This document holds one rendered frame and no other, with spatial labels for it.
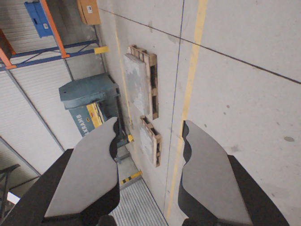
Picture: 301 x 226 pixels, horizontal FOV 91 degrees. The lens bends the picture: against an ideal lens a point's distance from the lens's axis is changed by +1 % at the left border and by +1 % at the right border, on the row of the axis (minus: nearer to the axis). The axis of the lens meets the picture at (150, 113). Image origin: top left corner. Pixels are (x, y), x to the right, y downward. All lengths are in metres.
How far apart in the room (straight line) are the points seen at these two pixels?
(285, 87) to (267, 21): 0.42
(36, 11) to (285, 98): 4.90
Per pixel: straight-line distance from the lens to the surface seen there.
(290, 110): 1.34
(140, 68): 2.37
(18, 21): 5.93
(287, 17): 1.25
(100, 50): 4.95
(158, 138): 3.15
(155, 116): 2.85
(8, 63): 5.11
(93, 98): 5.06
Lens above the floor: 1.15
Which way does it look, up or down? 21 degrees down
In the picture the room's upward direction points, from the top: 112 degrees counter-clockwise
